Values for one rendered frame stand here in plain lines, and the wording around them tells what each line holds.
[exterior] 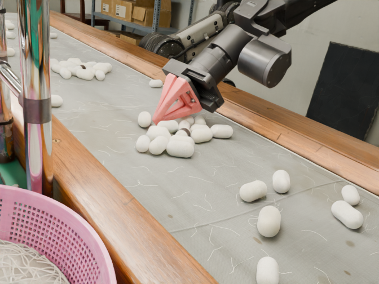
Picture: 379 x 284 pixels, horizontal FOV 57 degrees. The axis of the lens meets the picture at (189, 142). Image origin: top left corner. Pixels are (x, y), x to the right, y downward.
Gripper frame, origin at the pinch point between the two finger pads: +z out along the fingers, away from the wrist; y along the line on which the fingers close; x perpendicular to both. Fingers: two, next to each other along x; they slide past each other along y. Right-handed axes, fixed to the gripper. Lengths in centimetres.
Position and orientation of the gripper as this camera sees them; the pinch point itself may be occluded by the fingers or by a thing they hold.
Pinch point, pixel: (158, 119)
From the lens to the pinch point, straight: 54.6
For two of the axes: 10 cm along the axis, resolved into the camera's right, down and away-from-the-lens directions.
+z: -6.8, 7.1, -1.9
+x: 4.1, 5.8, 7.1
